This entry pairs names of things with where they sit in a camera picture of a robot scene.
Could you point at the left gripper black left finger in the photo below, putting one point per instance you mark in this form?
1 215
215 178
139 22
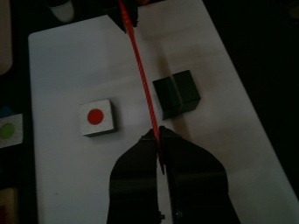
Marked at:
132 189

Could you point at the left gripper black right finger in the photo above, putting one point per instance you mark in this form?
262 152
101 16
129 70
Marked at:
194 189

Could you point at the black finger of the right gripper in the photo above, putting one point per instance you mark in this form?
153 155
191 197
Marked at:
112 10
132 13

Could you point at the red toy knife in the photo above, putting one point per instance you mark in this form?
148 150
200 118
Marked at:
144 84

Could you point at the toy sushi slice red centre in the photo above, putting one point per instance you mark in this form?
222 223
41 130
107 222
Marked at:
95 116

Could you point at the toy sushi roll red centre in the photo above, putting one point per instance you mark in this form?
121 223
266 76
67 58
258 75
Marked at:
175 96

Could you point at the toy sushi piece green centre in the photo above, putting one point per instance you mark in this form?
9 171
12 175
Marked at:
9 131

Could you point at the white cutting board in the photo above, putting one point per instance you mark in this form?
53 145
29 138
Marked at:
77 58

